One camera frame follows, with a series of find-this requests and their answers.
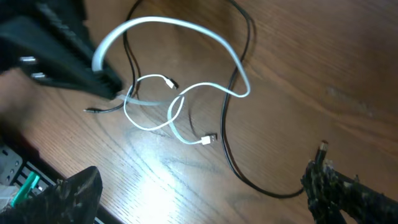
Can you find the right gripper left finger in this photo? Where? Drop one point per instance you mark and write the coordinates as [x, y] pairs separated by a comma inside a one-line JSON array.
[[73, 200]]

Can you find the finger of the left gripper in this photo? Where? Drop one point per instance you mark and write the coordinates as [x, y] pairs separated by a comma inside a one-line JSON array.
[[48, 41]]

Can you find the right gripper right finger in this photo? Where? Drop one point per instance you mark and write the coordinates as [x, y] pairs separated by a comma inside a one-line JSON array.
[[331, 193]]

